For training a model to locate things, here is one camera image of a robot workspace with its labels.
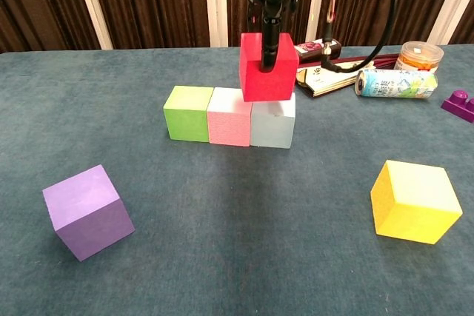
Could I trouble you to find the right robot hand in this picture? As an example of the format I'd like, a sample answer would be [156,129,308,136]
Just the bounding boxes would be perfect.
[246,0,298,73]

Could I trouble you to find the red foam cube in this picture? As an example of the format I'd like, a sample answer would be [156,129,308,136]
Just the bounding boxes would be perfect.
[239,32,300,103]

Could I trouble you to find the light blue foam cube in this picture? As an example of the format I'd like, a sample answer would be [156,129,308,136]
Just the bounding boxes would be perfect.
[250,92,297,149]

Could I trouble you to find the green foam cube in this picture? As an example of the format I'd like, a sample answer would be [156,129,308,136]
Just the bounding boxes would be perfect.
[162,85,215,143]

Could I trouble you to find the dark juice bottle white cap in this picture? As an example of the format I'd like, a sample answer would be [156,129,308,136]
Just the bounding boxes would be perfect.
[294,38,343,61]

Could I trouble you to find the dark red folding fan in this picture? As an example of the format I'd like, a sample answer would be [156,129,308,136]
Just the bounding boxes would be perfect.
[295,53,403,99]

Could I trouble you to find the pink foam cube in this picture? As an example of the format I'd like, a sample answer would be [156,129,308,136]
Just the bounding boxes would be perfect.
[207,87,253,147]

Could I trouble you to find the printed light blue drink can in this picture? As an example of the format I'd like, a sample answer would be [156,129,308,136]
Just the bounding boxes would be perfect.
[354,68,438,101]

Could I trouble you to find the clear jar orange contents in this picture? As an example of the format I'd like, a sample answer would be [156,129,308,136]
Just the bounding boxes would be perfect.
[393,41,445,75]

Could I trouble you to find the teal table cloth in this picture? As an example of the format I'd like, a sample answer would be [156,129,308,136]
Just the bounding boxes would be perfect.
[0,44,474,316]

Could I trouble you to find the purple toy brick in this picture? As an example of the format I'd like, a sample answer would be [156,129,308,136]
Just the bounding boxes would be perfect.
[440,89,474,124]

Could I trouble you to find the yellow foam cube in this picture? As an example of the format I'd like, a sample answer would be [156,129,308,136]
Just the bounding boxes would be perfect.
[370,159,464,246]

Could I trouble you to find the purple foam cube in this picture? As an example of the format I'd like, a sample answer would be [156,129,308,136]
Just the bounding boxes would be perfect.
[41,164,136,263]

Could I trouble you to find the white frame post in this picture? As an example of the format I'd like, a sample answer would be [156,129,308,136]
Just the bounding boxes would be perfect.
[427,0,474,45]
[304,0,327,45]
[203,0,229,48]
[70,0,114,50]

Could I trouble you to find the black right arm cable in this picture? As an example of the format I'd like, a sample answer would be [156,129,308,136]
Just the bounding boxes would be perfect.
[320,0,399,73]

